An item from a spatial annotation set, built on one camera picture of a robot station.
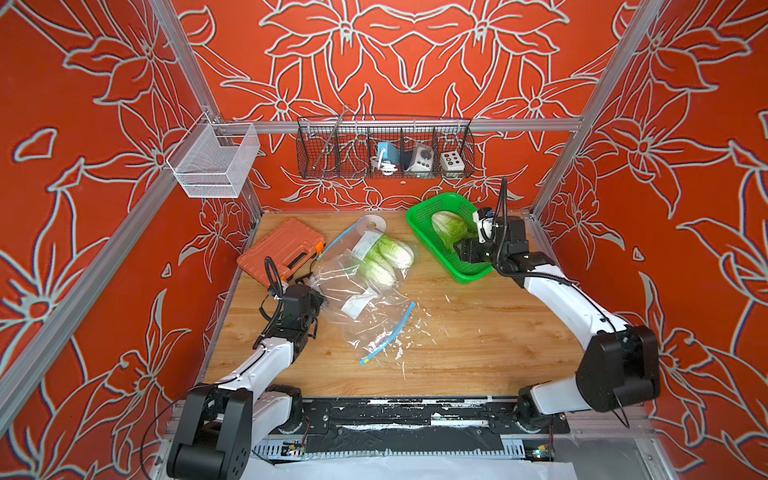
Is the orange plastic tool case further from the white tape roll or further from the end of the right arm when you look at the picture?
the end of the right arm

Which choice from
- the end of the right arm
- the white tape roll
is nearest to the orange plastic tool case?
the white tape roll

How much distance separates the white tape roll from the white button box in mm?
340

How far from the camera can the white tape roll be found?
1124 millimetres

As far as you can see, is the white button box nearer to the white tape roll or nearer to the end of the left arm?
the white tape roll

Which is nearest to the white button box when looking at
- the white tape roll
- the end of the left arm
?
the white tape roll

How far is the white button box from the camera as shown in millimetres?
949
